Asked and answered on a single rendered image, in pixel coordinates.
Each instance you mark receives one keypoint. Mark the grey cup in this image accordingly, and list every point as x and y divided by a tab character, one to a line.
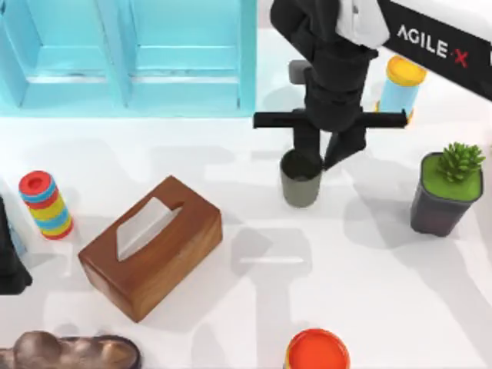
300	192

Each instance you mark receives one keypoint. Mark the pale grey rounded box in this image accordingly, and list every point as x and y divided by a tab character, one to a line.
296	71

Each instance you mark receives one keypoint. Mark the white tissue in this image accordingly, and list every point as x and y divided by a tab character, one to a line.
142	227

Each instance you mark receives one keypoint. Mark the orange can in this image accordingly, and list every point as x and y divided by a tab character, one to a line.
317	351

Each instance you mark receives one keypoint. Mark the blue can with yellow lid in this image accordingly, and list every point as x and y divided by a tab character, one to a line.
399	90

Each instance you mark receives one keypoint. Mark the stack of coloured rings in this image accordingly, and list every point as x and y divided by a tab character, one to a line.
48	207

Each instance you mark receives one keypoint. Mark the wooden tissue box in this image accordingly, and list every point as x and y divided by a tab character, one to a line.
161	269

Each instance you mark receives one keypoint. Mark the brown bread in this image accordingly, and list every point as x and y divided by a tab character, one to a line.
73	351

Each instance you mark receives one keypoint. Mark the light blue rack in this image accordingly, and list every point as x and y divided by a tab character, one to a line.
115	57

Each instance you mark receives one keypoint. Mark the dark pot with green plant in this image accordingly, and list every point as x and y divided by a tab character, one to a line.
442	203

